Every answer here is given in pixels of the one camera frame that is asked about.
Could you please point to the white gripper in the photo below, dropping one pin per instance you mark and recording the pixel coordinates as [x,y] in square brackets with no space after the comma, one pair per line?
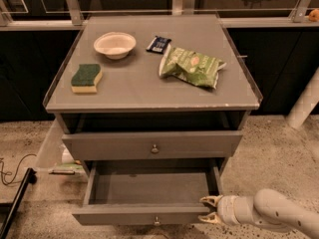
[227,209]

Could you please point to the grey drawer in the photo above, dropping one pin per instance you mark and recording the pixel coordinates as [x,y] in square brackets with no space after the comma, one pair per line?
[148,192]
[152,145]

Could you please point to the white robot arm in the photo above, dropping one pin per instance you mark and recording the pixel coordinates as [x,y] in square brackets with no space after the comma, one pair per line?
[267,209]

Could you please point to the grey top drawer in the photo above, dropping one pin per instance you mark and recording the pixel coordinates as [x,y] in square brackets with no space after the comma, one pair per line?
[152,145]

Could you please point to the grey drawer cabinet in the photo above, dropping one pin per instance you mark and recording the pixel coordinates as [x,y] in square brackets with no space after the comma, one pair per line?
[131,95]

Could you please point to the green chip bag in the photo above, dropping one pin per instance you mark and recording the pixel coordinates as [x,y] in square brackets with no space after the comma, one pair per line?
[192,67]

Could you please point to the white pole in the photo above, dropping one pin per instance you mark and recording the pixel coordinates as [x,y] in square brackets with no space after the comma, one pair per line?
[306,103]

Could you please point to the dark blue snack packet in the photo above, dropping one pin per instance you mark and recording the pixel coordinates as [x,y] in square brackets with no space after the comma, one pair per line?
[158,44]

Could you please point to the green yellow sponge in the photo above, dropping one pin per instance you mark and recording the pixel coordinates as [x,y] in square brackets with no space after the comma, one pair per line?
[86,79]

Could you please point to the black metal stand leg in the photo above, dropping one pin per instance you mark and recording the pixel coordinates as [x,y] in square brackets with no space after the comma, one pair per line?
[8,210]

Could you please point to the white paper bowl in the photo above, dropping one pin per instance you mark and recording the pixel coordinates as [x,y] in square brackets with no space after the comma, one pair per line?
[115,45]

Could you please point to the orange fruit on ledge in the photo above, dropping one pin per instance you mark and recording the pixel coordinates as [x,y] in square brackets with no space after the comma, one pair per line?
[314,15]

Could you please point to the metal window railing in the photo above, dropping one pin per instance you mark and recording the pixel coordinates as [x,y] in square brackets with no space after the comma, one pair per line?
[73,14]

